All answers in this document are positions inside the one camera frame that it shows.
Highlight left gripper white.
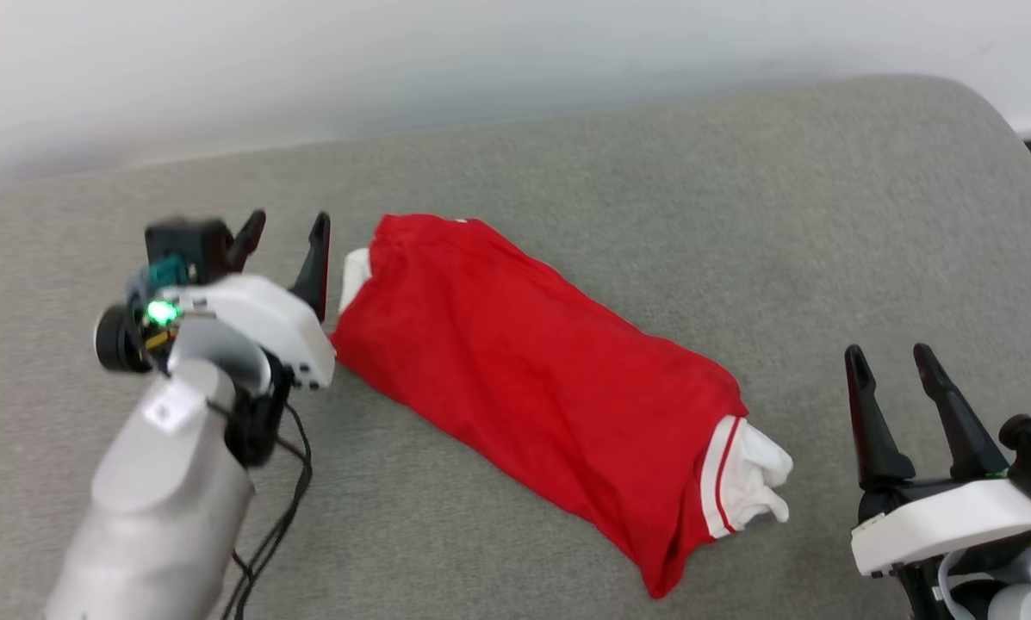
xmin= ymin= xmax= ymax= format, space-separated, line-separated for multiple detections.
xmin=95 ymin=209 xmax=337 ymax=388

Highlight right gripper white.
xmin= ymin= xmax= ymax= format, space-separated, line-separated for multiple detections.
xmin=844 ymin=343 xmax=1031 ymax=578

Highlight red basketball jersey white sleeves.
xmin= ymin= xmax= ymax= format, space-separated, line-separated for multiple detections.
xmin=330 ymin=213 xmax=794 ymax=599

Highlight grey fabric sofa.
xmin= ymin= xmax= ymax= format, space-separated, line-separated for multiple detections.
xmin=0 ymin=75 xmax=1031 ymax=620

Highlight teal cable connector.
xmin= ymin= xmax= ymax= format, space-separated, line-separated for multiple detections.
xmin=140 ymin=256 xmax=190 ymax=290

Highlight thin black cable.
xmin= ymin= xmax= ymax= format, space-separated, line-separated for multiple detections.
xmin=222 ymin=400 xmax=314 ymax=620

